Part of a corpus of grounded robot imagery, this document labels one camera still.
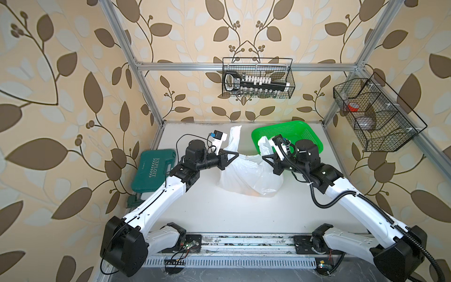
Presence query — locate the green plastic basket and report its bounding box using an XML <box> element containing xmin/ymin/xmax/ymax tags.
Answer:
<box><xmin>251</xmin><ymin>121</ymin><xmax>324</xmax><ymax>153</ymax></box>

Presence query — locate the back wire basket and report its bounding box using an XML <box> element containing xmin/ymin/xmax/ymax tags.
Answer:
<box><xmin>222</xmin><ymin>56</ymin><xmax>295</xmax><ymax>99</ymax></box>

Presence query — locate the black white tool set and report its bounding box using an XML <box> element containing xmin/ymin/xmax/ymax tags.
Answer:
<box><xmin>222</xmin><ymin>71</ymin><xmax>293</xmax><ymax>92</ymax></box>

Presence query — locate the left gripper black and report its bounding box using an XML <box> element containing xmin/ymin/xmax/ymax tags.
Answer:
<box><xmin>193</xmin><ymin>148</ymin><xmax>237</xmax><ymax>172</ymax></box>

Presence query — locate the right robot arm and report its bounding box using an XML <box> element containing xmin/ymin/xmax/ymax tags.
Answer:
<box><xmin>263</xmin><ymin>135</ymin><xmax>427</xmax><ymax>282</ymax></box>

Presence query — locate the green tool case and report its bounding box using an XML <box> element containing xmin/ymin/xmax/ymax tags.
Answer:
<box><xmin>131</xmin><ymin>149</ymin><xmax>176</xmax><ymax>194</ymax></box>

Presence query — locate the wire basket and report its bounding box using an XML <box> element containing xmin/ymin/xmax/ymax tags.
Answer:
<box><xmin>333</xmin><ymin>72</ymin><xmax>428</xmax><ymax>152</ymax></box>
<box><xmin>222</xmin><ymin>56</ymin><xmax>295</xmax><ymax>99</ymax></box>

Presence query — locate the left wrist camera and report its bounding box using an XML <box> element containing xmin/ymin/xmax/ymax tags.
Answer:
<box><xmin>209</xmin><ymin>130</ymin><xmax>227</xmax><ymax>155</ymax></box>

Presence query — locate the printed white plastic bag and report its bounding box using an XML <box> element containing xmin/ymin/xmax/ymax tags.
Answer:
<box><xmin>217</xmin><ymin>136</ymin><xmax>284</xmax><ymax>197</ymax></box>

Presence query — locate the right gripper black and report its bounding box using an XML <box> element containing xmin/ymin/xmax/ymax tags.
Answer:
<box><xmin>262</xmin><ymin>150</ymin><xmax>308</xmax><ymax>176</ymax></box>

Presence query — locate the right wire basket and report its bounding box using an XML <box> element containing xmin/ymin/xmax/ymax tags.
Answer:
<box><xmin>333</xmin><ymin>72</ymin><xmax>428</xmax><ymax>152</ymax></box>

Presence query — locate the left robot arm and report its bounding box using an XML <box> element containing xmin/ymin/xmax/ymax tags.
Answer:
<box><xmin>100</xmin><ymin>139</ymin><xmax>239</xmax><ymax>277</ymax></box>

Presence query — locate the red tape roll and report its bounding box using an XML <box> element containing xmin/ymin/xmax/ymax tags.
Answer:
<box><xmin>347</xmin><ymin>102</ymin><xmax>360</xmax><ymax>112</ymax></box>

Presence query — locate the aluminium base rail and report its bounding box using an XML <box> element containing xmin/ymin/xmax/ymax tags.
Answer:
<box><xmin>140</xmin><ymin>232</ymin><xmax>395</xmax><ymax>258</ymax></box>

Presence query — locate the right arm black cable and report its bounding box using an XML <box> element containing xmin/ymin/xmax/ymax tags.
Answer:
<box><xmin>276</xmin><ymin>135</ymin><xmax>446</xmax><ymax>282</ymax></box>

